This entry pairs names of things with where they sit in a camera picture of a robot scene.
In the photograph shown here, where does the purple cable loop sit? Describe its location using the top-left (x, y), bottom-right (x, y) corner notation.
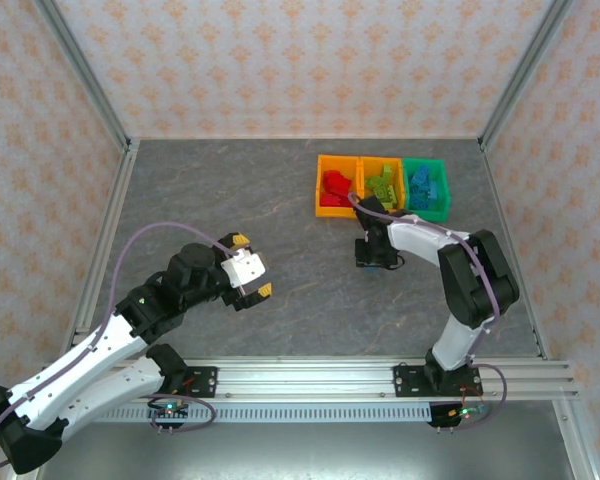
top-left (148, 393), bottom-right (217, 435)

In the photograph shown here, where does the small circuit board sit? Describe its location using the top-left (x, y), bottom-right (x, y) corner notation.
top-left (449, 405), bottom-right (489, 420)
top-left (152, 399), bottom-right (189, 419)

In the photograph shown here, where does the green plastic bin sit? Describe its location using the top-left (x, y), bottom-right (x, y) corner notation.
top-left (401, 157), bottom-right (454, 224)

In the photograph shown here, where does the slotted grey cable duct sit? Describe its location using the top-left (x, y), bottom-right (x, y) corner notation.
top-left (97, 403), bottom-right (434, 424)

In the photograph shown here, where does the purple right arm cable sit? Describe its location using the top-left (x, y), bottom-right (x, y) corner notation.
top-left (347, 192), bottom-right (509, 432)

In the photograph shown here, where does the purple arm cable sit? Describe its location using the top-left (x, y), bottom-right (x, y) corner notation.
top-left (0, 221), bottom-right (244, 471)
top-left (347, 192), bottom-right (509, 432)

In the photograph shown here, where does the aluminium frame post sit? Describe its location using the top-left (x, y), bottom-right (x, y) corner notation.
top-left (478, 0), bottom-right (577, 151)
top-left (32, 0), bottom-right (134, 154)
top-left (552, 399), bottom-right (600, 480)

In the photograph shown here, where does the orange plastic bin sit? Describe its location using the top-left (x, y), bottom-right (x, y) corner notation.
top-left (358, 156), bottom-right (407, 221)
top-left (313, 153), bottom-right (364, 220)

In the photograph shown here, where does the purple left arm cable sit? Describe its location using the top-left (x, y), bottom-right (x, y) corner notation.
top-left (0, 221), bottom-right (244, 471)

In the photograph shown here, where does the grey metal panel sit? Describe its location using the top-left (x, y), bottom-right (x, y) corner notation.
top-left (34, 419), bottom-right (581, 480)

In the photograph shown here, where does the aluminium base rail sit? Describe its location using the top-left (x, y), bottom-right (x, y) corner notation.
top-left (42, 355), bottom-right (580, 401)

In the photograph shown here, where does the aluminium table edge rail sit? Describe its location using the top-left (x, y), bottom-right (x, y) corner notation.
top-left (479, 142), bottom-right (551, 361)
top-left (129, 133), bottom-right (484, 142)
top-left (62, 139), bottom-right (142, 354)

